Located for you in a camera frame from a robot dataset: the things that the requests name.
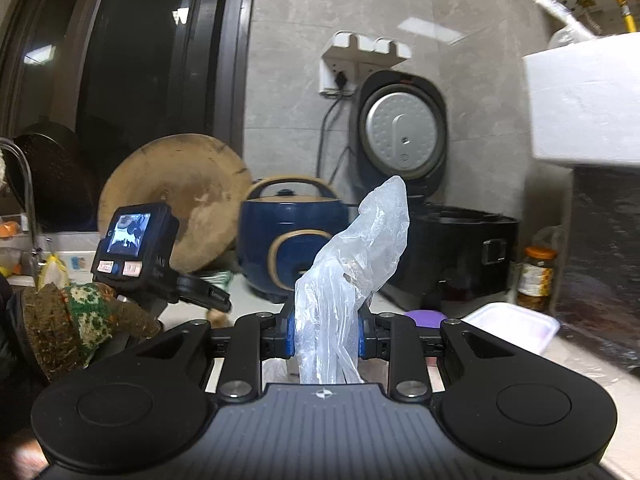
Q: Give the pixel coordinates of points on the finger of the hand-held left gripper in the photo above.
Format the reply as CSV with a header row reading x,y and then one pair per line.
x,y
205,292

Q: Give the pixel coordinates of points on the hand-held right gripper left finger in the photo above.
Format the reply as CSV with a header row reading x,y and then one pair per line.
x,y
290,335

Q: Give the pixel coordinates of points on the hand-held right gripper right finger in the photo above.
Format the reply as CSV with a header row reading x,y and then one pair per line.
x,y
361,340

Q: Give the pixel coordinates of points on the clear plastic bag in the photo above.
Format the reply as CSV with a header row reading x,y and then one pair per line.
x,y
340,280

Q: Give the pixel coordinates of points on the red plastic food tray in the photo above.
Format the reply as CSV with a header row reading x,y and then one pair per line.
x,y
510,325

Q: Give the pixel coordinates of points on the purple round lid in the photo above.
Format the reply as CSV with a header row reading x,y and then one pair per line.
x,y
425,319

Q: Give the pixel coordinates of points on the round wooden cutting board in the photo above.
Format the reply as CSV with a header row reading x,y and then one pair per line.
x,y
200,185

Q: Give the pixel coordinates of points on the blue rice cooker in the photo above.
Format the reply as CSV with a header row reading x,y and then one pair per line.
x,y
270,230

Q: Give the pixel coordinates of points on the yellow plastic bag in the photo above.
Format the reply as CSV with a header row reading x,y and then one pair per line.
x,y
52,272

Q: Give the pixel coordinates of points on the black rice cooker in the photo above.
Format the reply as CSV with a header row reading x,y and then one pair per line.
x,y
450,250

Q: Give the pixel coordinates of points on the black wok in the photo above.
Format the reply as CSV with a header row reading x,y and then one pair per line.
x,y
55,175

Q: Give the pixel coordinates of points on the steel faucet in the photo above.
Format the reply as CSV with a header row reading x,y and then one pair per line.
x,y
27,185

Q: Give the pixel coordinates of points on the glass pickle jar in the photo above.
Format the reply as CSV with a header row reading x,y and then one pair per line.
x,y
536,275

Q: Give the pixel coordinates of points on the black plastic-wrapped appliance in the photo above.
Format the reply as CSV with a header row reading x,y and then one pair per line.
x,y
600,260

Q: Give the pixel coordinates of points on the white foam box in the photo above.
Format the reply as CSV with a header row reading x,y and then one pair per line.
x,y
585,100

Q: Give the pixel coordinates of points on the crumpled clear plastic wrap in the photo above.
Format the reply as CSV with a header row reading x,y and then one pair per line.
x,y
570,30

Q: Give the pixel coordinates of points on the yellow gas pipe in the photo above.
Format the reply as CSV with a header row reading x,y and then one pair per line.
x,y
629,7

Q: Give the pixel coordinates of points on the dark window frame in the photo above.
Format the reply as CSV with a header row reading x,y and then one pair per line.
x,y
150,60

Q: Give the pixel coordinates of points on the white wall outlet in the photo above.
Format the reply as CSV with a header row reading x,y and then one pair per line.
x,y
332,67

